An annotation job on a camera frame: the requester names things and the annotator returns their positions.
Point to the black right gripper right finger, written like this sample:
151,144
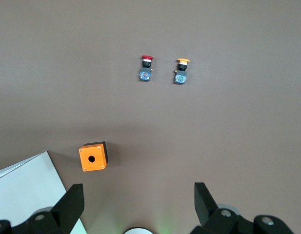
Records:
204,204

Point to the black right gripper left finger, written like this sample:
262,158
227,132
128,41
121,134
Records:
72,204

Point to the white drawer cabinet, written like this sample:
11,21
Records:
23,185

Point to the yellow mushroom push button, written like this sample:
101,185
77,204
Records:
180,78

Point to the red mushroom push button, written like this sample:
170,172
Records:
145,74

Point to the orange button enclosure box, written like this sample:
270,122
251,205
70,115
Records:
86,165

